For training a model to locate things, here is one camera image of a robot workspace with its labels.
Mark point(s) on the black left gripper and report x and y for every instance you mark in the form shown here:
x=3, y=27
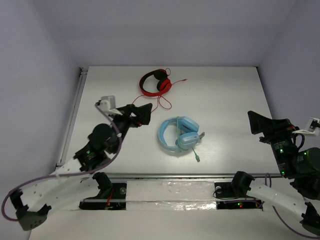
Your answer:
x=131, y=116

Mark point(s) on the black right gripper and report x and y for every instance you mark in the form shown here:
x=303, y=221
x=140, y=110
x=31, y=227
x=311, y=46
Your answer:
x=258, y=123

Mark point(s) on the light blue headphones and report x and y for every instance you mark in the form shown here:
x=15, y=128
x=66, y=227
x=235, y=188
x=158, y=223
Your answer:
x=187, y=134

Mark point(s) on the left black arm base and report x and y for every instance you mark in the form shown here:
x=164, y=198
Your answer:
x=111, y=196

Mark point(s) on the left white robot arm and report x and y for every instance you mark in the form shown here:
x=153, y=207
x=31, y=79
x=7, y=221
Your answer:
x=36, y=199

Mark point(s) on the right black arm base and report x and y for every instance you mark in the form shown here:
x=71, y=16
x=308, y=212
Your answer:
x=233, y=195

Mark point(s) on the red black headphones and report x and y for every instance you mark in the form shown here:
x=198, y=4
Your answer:
x=163, y=86

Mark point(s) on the white foam front board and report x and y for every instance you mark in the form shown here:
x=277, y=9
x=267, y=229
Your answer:
x=222, y=224

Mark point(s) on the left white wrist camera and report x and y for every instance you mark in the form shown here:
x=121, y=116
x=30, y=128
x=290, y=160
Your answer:
x=107, y=104

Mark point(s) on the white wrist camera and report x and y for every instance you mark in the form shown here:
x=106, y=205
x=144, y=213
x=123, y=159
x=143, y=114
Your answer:
x=107, y=104
x=312, y=128

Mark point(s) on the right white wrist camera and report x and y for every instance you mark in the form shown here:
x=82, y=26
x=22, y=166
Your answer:
x=312, y=128

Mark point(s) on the aluminium front rail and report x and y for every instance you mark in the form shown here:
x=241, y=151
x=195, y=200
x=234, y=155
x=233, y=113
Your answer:
x=172, y=175

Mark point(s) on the aluminium rail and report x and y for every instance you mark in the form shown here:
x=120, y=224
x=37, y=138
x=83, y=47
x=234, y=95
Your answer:
x=172, y=175
x=83, y=72

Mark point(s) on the aluminium left side rail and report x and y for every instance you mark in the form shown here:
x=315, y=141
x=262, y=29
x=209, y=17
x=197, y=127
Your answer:
x=83, y=72

